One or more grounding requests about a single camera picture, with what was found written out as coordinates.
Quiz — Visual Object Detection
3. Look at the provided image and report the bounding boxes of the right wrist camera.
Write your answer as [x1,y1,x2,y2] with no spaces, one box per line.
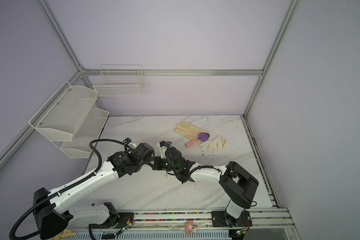
[157,141,171,159]

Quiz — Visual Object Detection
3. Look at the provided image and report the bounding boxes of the white knit glove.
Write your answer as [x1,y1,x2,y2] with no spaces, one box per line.
[200,136,226,156]

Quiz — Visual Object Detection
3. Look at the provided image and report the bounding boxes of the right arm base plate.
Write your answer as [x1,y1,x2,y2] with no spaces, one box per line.
[211,211,253,228]

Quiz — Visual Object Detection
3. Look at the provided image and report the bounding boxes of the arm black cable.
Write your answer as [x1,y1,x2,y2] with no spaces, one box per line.
[8,138,130,240]
[164,143,258,208]

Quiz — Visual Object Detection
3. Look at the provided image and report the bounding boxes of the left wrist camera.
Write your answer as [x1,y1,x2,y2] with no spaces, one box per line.
[123,138,137,150]

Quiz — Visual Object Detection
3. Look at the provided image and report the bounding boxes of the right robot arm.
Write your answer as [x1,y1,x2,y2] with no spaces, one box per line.
[149,147,259,221]

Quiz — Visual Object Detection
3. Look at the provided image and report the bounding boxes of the cream leather glove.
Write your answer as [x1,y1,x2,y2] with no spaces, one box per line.
[174,122,209,140]

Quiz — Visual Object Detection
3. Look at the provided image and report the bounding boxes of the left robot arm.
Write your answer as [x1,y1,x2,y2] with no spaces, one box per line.
[33,142,155,240]

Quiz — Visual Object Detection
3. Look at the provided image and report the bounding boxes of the yellow toy figure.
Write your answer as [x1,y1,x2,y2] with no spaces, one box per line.
[51,229,77,240]

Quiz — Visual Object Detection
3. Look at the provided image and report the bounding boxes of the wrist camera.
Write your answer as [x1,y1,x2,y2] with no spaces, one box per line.
[123,138,137,150]
[157,141,171,159]

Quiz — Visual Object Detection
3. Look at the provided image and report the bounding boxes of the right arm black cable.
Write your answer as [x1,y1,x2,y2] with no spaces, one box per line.
[164,143,258,208]

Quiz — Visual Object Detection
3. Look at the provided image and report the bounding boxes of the aluminium front rail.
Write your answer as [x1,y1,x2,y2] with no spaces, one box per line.
[52,207,302,240]

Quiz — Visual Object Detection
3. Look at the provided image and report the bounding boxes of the pink toy figure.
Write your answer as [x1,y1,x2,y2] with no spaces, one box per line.
[185,220,197,235]

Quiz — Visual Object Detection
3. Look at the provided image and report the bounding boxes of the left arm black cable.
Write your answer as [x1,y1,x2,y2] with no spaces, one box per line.
[8,138,130,240]

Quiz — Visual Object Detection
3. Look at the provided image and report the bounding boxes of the white wire basket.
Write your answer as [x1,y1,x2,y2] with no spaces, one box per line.
[93,65,145,97]

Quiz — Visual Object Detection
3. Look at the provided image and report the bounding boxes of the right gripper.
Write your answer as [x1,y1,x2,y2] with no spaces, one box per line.
[147,155,179,171]

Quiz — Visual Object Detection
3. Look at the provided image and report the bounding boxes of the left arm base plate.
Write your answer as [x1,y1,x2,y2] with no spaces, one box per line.
[108,212,135,229]

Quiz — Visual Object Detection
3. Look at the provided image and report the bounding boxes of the white mesh two-tier shelf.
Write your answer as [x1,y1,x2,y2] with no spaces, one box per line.
[29,82,109,159]

